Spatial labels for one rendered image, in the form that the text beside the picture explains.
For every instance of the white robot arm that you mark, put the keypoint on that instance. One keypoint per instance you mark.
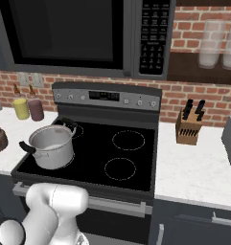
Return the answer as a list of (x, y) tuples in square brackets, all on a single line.
[(53, 207)]

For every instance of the wooden knife block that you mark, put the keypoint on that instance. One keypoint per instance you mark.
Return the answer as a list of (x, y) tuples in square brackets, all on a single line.
[(188, 130)]

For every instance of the dark grey cupboard door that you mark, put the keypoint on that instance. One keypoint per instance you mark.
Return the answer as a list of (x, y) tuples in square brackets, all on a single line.
[(161, 220), (5, 197)]

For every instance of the maroon squeeze bottle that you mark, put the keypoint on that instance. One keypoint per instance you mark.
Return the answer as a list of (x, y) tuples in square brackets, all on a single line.
[(36, 110)]

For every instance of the dark grey drawer front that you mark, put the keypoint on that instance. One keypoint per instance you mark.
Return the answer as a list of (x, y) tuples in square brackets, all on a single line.
[(196, 231)]

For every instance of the yellow squeeze bottle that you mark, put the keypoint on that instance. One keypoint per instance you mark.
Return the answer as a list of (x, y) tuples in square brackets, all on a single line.
[(21, 108)]

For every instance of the dark wooden wall shelf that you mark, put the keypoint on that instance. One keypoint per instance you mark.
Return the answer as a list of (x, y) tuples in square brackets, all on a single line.
[(187, 68)]

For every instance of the grey wall outlet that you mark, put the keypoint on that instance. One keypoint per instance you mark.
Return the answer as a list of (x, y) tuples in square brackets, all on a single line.
[(23, 79), (37, 80)]

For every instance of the black glass-top stove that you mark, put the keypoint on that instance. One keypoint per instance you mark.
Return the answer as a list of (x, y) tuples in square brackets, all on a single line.
[(97, 150)]

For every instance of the silver stove knob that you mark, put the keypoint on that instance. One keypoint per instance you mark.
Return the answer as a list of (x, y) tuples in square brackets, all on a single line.
[(153, 103), (82, 97), (126, 101), (70, 97), (139, 102), (58, 95)]

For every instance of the black microwave oven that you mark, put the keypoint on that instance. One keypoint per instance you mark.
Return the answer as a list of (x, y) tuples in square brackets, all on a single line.
[(72, 32)]

